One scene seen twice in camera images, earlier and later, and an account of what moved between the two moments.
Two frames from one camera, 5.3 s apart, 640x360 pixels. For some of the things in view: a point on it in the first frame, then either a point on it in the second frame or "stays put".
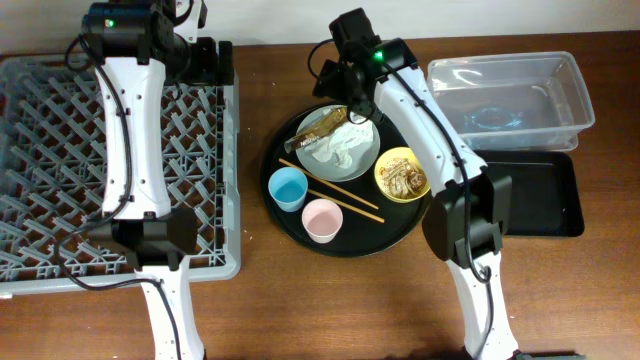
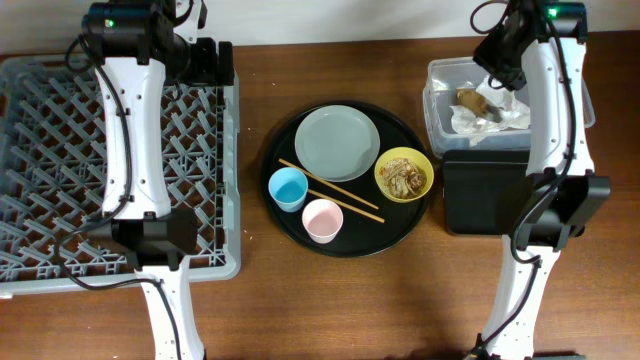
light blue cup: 288,186 stays put
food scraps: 402,179 stays put
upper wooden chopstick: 329,183 stays put
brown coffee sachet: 318,124 -> 472,99
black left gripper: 211,75 stays put
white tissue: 337,145 -> 516,114
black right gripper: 331,84 -> 483,57
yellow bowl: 400,176 stays put
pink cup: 322,218 stays put
